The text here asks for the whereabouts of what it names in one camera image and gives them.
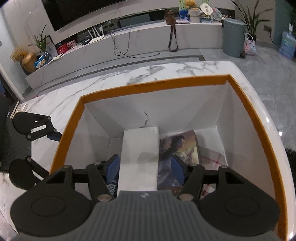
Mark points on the yellow plush toy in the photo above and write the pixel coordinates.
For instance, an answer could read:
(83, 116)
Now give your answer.
(190, 4)

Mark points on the white rectangular box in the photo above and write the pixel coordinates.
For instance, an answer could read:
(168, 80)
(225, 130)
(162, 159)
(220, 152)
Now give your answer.
(139, 160)

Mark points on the grey green trash bin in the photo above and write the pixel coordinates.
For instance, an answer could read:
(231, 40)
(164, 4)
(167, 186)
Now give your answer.
(233, 37)

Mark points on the pink checkered bag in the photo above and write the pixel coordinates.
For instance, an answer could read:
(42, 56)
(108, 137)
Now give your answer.
(249, 45)

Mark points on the black television screen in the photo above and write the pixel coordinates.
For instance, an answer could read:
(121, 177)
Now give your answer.
(63, 12)

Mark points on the brown camera with strap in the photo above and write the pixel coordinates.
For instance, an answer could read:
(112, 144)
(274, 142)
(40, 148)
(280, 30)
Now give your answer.
(170, 20)

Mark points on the orange white storage box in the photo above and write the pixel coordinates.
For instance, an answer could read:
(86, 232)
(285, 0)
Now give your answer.
(225, 112)

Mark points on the potted green plant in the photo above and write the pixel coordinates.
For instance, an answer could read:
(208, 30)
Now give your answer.
(252, 15)

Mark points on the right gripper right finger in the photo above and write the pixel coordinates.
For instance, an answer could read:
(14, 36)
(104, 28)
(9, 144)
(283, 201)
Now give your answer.
(189, 177)

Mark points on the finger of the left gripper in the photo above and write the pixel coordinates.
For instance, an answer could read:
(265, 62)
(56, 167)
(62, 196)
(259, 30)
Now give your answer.
(21, 173)
(35, 126)

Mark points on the plaid fabric case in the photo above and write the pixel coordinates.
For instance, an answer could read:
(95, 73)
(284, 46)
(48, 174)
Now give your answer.
(211, 160)

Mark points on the white round fan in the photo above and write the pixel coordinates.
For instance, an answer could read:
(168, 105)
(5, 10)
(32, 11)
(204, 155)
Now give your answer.
(206, 9)

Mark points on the gold vase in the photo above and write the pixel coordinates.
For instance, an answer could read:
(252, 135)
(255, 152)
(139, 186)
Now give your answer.
(28, 62)

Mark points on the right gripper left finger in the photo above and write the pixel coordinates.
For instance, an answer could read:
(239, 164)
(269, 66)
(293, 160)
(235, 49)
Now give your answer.
(100, 176)

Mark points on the illustrated card box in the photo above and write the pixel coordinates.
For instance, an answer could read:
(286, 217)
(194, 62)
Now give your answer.
(176, 154)

